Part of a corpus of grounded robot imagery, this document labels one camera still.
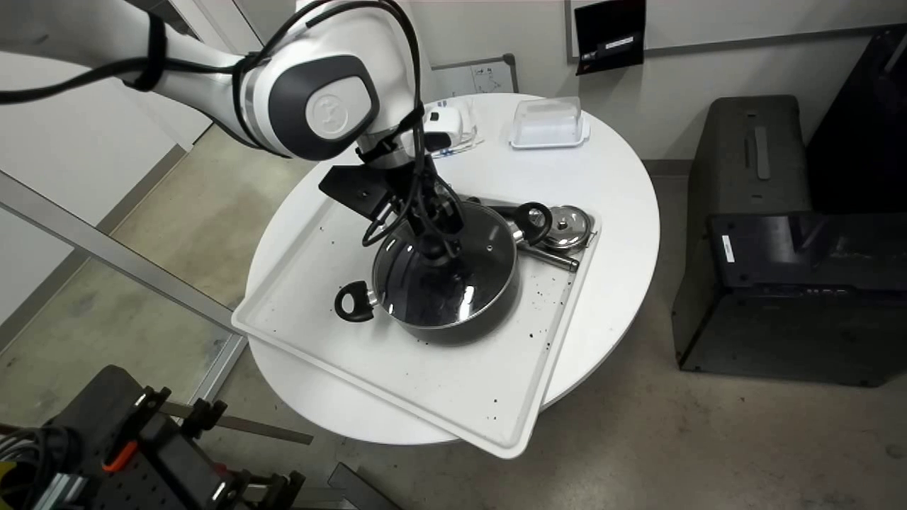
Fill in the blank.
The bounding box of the orange clamp handle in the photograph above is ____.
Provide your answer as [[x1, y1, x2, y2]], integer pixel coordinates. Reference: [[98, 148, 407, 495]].
[[98, 437, 143, 475]]

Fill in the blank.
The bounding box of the clear plastic container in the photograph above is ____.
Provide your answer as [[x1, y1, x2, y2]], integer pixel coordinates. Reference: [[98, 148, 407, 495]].
[[503, 94, 593, 154]]

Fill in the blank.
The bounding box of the black pot with loop handles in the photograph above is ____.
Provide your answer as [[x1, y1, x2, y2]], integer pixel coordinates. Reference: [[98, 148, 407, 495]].
[[330, 195, 557, 348]]

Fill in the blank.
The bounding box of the black marker holder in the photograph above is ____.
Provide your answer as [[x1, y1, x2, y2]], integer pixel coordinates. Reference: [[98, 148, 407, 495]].
[[571, 0, 651, 79]]

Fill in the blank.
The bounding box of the slim metal utensil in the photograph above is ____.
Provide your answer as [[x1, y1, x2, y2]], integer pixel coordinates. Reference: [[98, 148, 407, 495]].
[[516, 239, 584, 276]]

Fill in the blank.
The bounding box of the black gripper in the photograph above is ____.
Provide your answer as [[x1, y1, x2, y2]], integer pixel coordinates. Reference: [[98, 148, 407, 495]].
[[379, 148, 467, 264]]

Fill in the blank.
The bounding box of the dark floor plate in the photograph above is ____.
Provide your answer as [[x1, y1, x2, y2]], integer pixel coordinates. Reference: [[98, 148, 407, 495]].
[[323, 458, 406, 510]]

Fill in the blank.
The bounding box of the small round steel lid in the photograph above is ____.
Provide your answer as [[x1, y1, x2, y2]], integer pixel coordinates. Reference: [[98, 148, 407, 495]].
[[544, 201, 597, 256]]

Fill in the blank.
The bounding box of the white tray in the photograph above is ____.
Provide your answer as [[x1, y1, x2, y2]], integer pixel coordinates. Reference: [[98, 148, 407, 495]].
[[228, 171, 603, 461]]

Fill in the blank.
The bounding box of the flat grey metal bar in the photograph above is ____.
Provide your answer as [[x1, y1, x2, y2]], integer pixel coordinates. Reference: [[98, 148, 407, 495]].
[[165, 400, 315, 449]]

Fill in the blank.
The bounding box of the large black box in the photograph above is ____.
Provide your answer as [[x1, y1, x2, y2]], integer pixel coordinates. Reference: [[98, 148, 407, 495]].
[[804, 22, 907, 218]]

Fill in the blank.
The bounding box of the black workbench cart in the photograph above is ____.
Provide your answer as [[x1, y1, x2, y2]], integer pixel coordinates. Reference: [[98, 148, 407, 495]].
[[0, 362, 308, 510]]

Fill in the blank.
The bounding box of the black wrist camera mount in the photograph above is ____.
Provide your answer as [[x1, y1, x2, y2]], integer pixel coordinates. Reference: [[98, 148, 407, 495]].
[[315, 162, 401, 223]]

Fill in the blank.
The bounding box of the black cabinet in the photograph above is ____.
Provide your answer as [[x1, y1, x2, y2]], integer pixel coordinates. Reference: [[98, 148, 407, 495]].
[[669, 94, 907, 389]]

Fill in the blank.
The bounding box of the grey aluminium frame bar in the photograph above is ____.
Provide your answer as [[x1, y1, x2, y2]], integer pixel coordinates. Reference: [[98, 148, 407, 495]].
[[0, 168, 253, 409]]

